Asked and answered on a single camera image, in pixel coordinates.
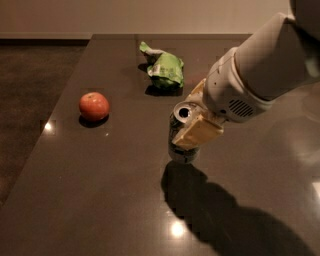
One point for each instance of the red apple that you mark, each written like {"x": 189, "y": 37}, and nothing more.
{"x": 94, "y": 106}

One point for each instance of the green chip bag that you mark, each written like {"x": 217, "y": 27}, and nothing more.
{"x": 163, "y": 68}

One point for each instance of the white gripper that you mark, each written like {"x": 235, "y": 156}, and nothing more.
{"x": 229, "y": 89}

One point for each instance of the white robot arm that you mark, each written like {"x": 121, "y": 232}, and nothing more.
{"x": 281, "y": 56}

